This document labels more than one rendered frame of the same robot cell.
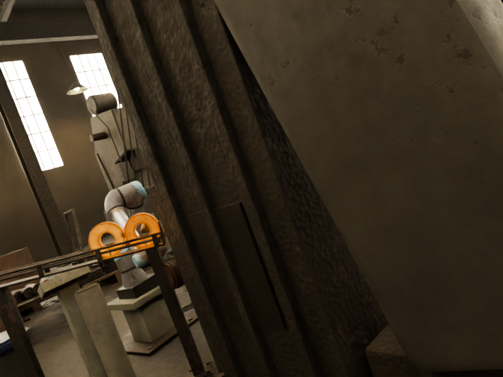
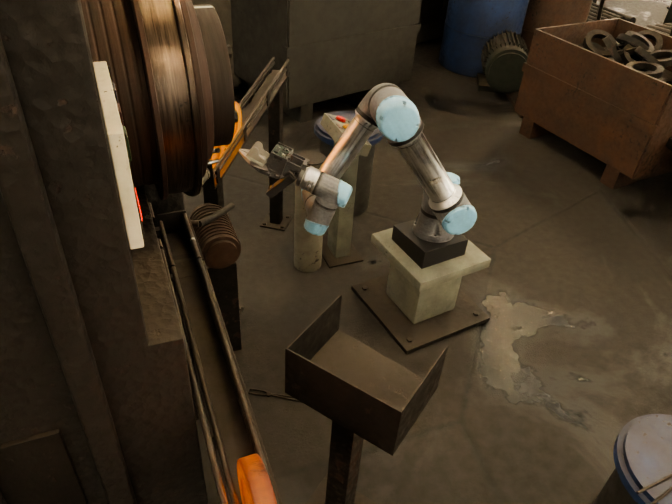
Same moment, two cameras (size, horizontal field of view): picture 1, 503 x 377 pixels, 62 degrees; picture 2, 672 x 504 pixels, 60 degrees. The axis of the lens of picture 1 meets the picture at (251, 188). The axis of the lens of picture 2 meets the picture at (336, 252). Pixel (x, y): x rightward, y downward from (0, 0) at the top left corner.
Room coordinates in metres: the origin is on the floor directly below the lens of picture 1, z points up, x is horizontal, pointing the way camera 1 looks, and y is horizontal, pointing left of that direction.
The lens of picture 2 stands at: (2.70, -0.89, 1.58)
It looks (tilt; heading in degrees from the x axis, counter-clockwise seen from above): 38 degrees down; 107
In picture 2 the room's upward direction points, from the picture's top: 4 degrees clockwise
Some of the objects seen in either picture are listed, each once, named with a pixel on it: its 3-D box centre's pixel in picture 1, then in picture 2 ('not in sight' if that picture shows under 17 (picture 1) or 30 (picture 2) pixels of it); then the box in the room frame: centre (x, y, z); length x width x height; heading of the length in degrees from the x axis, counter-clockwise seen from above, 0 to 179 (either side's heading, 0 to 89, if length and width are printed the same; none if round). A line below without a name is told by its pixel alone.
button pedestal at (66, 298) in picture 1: (83, 328); (342, 193); (2.12, 1.06, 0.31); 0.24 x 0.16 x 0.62; 131
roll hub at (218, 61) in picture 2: not in sight; (209, 77); (2.09, 0.13, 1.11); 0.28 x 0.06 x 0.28; 131
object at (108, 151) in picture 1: (138, 163); not in sight; (7.61, 1.78, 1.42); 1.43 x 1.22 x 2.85; 46
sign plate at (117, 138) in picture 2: not in sight; (118, 150); (2.16, -0.26, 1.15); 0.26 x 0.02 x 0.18; 131
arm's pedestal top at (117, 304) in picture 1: (141, 295); (429, 250); (2.53, 0.86, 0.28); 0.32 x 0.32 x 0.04; 49
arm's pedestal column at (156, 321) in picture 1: (149, 316); (423, 280); (2.53, 0.86, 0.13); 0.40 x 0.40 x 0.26; 49
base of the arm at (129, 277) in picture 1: (132, 274); (435, 219); (2.53, 0.87, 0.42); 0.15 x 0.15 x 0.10
